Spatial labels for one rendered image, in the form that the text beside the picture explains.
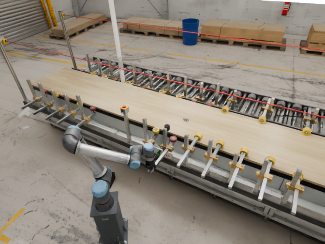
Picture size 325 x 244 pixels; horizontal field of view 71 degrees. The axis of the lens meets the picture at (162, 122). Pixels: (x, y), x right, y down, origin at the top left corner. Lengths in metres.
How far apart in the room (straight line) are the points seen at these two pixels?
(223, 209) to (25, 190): 2.66
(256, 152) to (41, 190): 2.82
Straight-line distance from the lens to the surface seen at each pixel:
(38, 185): 3.78
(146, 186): 3.29
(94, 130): 3.19
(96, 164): 2.28
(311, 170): 2.61
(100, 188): 2.28
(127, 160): 1.99
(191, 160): 2.74
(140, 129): 2.94
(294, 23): 9.04
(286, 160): 2.60
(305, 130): 2.96
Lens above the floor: 2.63
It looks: 38 degrees down
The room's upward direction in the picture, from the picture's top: 2 degrees counter-clockwise
